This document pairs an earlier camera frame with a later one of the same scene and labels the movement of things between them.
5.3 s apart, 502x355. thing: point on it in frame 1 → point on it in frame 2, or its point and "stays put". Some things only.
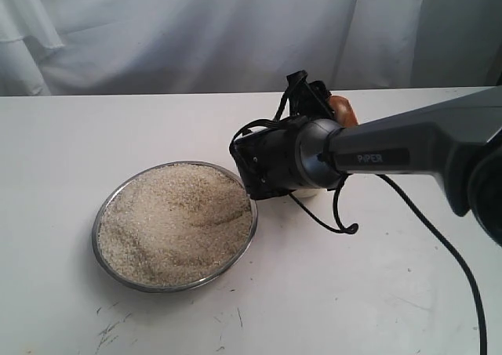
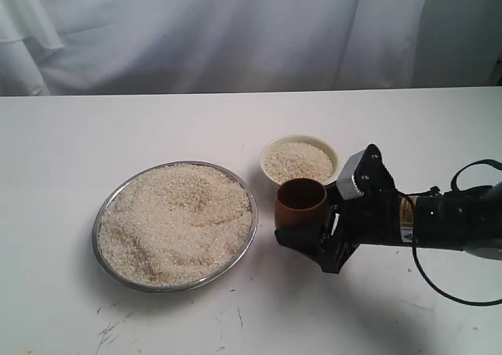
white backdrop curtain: (67, 37) stays put
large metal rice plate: (174, 226) stays put
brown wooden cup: (343, 110) → (301, 202)
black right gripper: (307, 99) → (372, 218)
